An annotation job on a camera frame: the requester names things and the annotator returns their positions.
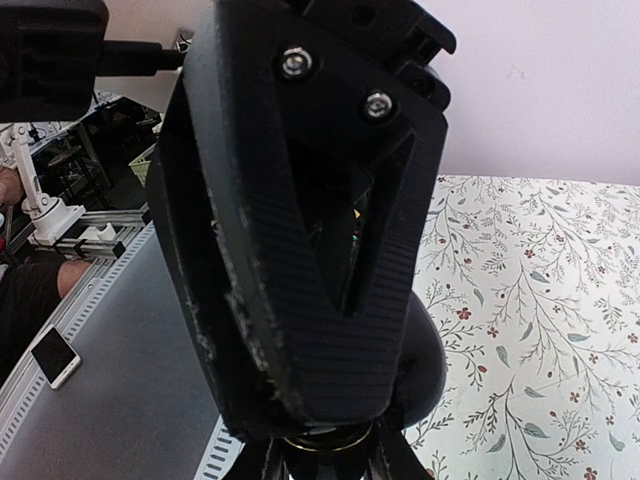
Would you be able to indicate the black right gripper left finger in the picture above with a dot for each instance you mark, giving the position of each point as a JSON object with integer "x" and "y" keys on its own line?
{"x": 259, "y": 461}

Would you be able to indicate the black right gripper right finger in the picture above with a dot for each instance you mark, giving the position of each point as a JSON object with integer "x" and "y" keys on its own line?
{"x": 391, "y": 457}

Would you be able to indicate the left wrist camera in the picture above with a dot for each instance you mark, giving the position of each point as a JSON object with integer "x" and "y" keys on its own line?
{"x": 53, "y": 51}

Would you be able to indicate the black earbuds charging case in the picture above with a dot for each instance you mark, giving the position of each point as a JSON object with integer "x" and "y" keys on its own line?
{"x": 418, "y": 388}

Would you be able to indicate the yellow green plastic basket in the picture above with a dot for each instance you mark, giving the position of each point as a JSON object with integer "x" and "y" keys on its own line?
{"x": 140, "y": 165}

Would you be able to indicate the seated person in background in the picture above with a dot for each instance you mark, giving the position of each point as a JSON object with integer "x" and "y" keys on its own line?
{"x": 30, "y": 292}

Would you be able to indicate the floral patterned table mat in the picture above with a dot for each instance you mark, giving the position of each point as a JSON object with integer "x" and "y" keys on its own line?
{"x": 533, "y": 286}

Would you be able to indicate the white smartphone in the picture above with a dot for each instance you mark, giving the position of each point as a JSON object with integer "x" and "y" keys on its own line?
{"x": 55, "y": 356}

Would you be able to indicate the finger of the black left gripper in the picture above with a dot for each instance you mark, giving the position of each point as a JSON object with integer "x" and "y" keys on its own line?
{"x": 232, "y": 219}
{"x": 320, "y": 127}

